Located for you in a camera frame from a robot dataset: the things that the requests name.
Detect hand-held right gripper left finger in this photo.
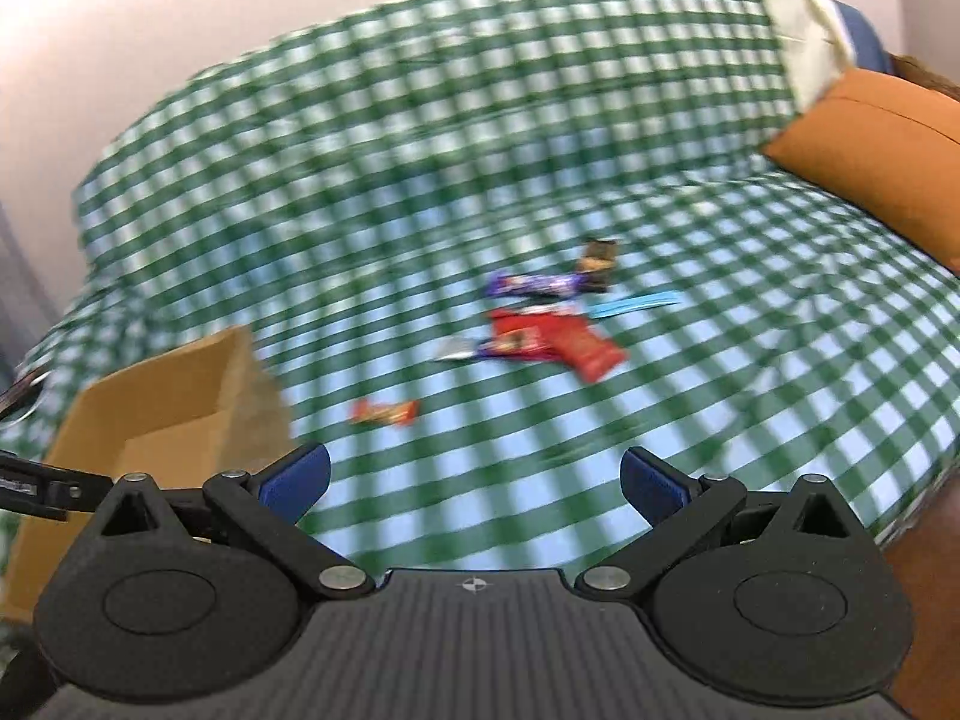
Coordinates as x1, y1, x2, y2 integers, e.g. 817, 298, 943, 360
90, 444, 377, 602

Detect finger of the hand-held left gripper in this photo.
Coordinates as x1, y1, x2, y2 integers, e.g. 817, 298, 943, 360
0, 450, 113, 522
0, 366, 52, 422

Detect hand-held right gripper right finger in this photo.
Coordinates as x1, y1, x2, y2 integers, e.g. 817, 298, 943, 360
574, 446, 875, 602

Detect brown cardboard box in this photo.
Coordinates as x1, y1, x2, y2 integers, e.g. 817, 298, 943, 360
6, 325, 295, 620

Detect purple snack packet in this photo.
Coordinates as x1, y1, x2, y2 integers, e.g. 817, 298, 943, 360
486, 271, 587, 299

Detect small orange snack packet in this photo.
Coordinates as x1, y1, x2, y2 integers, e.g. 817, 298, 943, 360
352, 399, 422, 427

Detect large red snack packet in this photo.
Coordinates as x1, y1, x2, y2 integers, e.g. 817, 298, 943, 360
551, 316, 629, 383

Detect light blue stick packet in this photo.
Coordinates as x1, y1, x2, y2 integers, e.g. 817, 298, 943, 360
586, 289, 682, 319

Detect dark brown snack packet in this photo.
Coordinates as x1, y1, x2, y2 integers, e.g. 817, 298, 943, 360
576, 238, 622, 292

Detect green white checked blanket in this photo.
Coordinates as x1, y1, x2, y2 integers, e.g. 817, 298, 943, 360
0, 0, 960, 571

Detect orange cushion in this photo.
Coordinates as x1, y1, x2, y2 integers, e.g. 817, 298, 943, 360
760, 67, 960, 275

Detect white cloth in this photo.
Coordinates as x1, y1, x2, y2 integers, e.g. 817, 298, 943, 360
754, 0, 856, 117

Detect brown furry object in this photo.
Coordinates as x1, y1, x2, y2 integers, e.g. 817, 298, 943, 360
891, 52, 960, 102

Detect blue cushion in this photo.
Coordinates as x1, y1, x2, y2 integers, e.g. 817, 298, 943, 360
834, 0, 892, 76

